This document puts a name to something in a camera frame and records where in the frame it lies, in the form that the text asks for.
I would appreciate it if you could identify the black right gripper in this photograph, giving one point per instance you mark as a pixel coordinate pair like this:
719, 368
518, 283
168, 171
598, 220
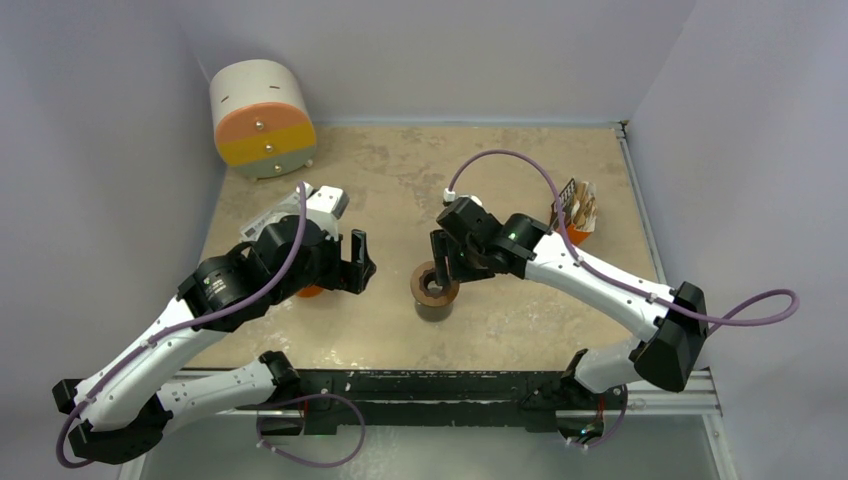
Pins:
454, 250

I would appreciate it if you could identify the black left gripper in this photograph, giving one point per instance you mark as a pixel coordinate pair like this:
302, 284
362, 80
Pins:
353, 272

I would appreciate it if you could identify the orange glass carafe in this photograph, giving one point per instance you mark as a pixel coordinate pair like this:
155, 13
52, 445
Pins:
310, 291

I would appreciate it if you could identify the grey glass carafe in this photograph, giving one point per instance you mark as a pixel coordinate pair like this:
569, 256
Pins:
433, 314

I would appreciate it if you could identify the clear plastic filter packet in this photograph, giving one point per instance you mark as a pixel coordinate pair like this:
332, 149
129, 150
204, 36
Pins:
289, 205

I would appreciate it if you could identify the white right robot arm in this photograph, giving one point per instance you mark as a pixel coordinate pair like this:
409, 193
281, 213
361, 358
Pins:
664, 343

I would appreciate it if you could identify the orange coffee filter box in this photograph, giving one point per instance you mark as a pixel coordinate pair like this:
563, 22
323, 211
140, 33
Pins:
580, 209

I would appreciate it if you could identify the white round drawer cabinet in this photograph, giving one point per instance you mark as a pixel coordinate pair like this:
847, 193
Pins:
261, 126

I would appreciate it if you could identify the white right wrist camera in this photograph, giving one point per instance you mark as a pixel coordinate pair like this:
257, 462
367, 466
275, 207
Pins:
450, 196

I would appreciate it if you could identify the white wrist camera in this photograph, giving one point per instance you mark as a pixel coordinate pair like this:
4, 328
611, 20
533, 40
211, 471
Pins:
325, 206
450, 196

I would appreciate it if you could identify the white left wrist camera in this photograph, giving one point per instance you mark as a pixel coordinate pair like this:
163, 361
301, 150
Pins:
325, 206

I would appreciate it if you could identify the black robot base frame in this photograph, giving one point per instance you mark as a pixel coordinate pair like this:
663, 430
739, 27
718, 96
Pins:
535, 401

